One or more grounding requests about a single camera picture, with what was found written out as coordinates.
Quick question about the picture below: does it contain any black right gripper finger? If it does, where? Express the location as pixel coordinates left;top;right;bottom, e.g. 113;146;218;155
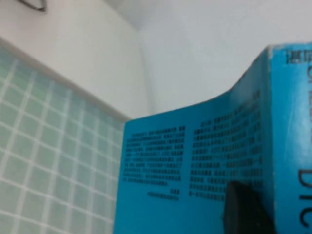
222;180;277;234

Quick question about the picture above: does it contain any cyan and grey brand book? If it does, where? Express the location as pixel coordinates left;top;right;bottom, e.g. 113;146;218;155
112;41;312;234

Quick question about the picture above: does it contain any green checked tablecloth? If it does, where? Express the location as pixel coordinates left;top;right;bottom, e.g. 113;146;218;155
0;45;132;234

